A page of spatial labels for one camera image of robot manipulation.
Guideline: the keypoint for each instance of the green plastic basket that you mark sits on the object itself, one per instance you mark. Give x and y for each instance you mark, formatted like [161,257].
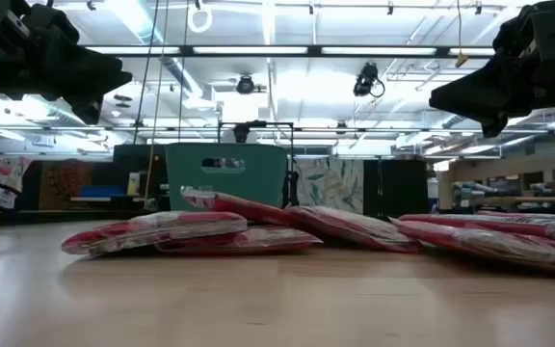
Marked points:
[258,183]

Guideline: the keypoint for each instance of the wooden shelving unit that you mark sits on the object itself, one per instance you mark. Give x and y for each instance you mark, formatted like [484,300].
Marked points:
[499,167]

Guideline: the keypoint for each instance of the leaf patterned panel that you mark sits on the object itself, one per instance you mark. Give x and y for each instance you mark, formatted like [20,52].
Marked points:
[330,183]

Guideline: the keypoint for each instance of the blue box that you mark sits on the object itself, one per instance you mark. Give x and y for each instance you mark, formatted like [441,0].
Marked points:
[101,191]

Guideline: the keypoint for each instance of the black overhead camera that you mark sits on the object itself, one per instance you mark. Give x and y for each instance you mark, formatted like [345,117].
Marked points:
[365,79]

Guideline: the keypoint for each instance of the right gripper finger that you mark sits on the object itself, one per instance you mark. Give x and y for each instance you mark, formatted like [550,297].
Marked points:
[480,82]
[484,107]

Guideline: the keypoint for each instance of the black overhead rig bar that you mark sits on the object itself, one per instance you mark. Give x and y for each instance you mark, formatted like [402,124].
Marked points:
[403,129]
[313,50]

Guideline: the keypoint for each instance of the floral patterned cloth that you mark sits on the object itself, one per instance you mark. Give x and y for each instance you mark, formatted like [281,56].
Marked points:
[3,171]

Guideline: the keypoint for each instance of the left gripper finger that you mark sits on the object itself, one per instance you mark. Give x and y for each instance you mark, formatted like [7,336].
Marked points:
[94,84]
[97,62]

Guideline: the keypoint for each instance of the black round ceiling fixture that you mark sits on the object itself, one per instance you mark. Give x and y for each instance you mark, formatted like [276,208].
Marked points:
[245,85]

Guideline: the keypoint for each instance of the person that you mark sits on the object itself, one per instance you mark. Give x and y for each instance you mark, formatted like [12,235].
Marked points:
[241,131]

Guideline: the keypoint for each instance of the black cabinet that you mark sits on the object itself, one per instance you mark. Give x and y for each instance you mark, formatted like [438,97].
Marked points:
[395,188]

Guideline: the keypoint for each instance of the brown patterned panel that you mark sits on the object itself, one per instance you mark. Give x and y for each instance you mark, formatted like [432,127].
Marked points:
[65,180]

